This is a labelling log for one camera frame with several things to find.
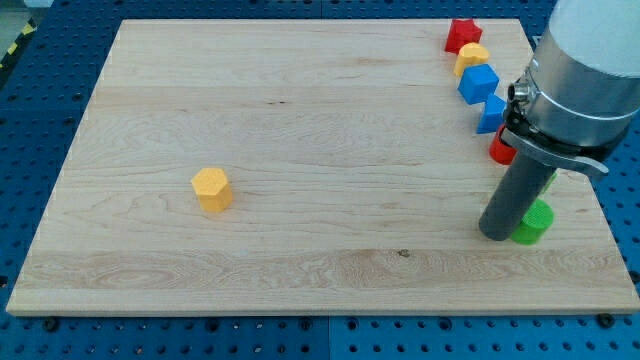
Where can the red cylinder block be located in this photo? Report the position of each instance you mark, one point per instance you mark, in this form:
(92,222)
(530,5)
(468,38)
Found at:
(499,150)

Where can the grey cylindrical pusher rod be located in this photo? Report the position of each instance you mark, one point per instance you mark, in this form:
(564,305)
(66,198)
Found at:
(522,183)

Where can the blue cube block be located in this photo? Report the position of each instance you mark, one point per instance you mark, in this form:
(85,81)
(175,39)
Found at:
(477,83)

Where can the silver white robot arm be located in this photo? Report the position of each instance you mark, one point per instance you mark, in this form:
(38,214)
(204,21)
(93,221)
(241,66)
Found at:
(571,107)

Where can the yellow hexagon block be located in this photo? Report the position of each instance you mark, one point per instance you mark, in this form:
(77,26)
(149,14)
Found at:
(212,189)

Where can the green cylinder block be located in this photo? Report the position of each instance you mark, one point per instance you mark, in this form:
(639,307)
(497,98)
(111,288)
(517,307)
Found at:
(536,221)

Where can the yellow heart block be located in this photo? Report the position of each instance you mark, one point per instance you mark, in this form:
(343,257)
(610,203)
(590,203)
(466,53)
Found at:
(470,54)

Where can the red star block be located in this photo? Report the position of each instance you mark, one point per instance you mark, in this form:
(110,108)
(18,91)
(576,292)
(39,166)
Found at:
(462,32)

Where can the blue triangle block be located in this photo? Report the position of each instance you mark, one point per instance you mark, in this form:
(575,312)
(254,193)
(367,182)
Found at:
(492,116)

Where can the light wooden board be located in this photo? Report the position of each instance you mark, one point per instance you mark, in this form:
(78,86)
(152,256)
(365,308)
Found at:
(357,175)

